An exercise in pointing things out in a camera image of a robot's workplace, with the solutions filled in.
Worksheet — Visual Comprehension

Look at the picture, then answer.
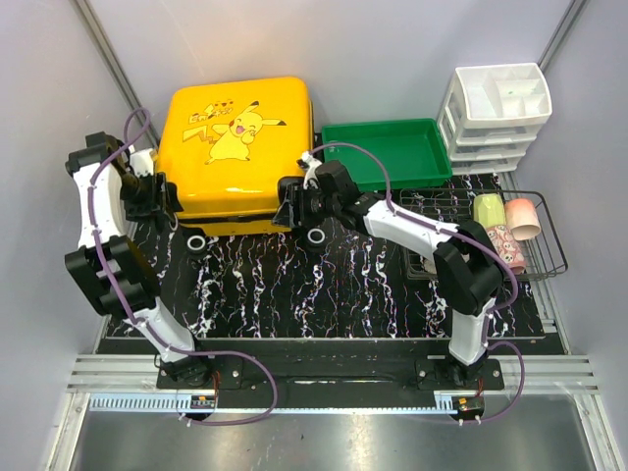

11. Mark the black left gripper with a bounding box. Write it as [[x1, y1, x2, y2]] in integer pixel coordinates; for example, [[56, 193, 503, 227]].
[[120, 170, 175, 225]]

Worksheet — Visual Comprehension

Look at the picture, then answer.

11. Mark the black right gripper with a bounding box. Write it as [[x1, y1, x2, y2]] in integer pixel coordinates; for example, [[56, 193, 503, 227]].
[[273, 183, 340, 230]]

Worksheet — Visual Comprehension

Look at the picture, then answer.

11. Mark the yellow Pikachu suitcase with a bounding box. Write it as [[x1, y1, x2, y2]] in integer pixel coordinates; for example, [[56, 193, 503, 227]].
[[155, 77, 314, 254]]

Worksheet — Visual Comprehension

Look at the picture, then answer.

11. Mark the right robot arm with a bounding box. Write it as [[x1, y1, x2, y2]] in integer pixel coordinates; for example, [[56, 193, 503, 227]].
[[272, 159, 503, 390]]

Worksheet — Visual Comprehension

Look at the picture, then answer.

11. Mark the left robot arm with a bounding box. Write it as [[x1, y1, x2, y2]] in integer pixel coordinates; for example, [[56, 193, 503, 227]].
[[65, 132, 215, 389]]

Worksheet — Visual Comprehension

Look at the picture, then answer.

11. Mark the green plastic tray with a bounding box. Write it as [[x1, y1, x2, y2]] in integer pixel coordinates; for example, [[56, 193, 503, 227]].
[[322, 119, 452, 191]]

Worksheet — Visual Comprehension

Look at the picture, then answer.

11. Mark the pale green faceted cup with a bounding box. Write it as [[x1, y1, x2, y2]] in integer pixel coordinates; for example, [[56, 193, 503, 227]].
[[473, 193, 506, 230]]

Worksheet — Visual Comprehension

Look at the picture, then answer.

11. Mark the pink skull pattern cup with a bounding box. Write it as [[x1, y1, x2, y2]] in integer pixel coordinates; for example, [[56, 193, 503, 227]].
[[486, 225, 526, 276]]

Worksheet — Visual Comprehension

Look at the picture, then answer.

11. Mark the white drawer organizer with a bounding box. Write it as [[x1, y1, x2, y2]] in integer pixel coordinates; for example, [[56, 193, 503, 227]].
[[437, 63, 552, 176]]

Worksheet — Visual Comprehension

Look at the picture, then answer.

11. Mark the pink marbled cup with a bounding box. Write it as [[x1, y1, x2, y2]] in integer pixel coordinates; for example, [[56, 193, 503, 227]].
[[504, 198, 542, 241]]

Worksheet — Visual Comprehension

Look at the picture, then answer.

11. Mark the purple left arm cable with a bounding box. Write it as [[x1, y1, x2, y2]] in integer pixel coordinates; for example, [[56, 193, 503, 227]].
[[87, 108, 280, 426]]

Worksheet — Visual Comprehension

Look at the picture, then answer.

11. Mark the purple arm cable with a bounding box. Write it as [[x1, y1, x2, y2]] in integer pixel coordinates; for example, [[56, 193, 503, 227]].
[[87, 108, 280, 426], [306, 142, 525, 425]]

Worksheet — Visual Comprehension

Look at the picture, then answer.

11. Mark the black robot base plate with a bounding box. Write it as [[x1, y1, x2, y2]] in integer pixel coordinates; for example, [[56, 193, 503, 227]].
[[157, 340, 504, 411]]

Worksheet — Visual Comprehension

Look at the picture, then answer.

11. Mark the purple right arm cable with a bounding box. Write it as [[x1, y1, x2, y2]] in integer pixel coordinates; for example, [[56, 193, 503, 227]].
[[306, 142, 525, 425]]

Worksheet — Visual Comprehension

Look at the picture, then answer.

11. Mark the black wire dish rack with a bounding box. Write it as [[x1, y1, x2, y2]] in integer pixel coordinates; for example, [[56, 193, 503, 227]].
[[398, 188, 569, 282]]

